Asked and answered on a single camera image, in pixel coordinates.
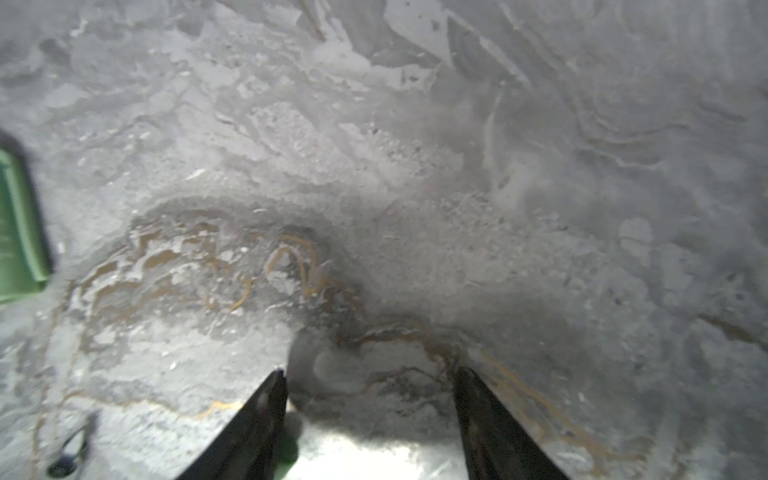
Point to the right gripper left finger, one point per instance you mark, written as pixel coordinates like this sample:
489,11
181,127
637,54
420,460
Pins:
247,447

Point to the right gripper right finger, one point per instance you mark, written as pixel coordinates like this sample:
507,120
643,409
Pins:
495,445

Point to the green pen cap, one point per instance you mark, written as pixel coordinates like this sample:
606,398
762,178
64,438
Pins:
26,266

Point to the light green pen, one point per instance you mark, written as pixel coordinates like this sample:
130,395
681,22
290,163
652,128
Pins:
72,454

